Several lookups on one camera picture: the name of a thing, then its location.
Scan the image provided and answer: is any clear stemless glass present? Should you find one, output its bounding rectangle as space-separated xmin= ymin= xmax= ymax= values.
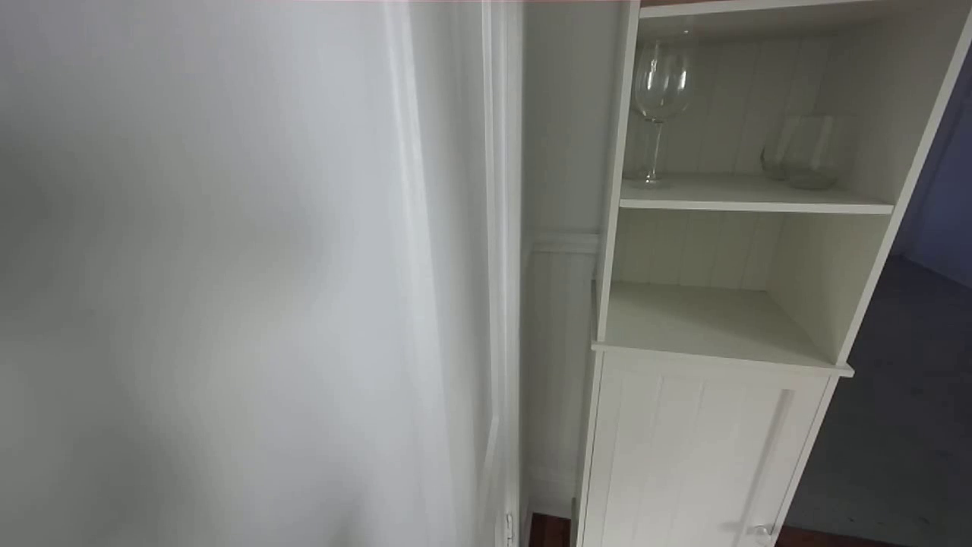
xmin=759 ymin=114 xmax=843 ymax=193

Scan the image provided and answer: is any white cabinet door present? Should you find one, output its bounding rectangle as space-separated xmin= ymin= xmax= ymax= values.
xmin=578 ymin=354 xmax=835 ymax=547

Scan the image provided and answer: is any clear wine glass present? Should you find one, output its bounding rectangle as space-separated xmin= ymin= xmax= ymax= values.
xmin=633 ymin=37 xmax=692 ymax=185

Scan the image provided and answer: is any white shelf cabinet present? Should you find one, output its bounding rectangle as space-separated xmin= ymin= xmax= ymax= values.
xmin=570 ymin=0 xmax=972 ymax=547

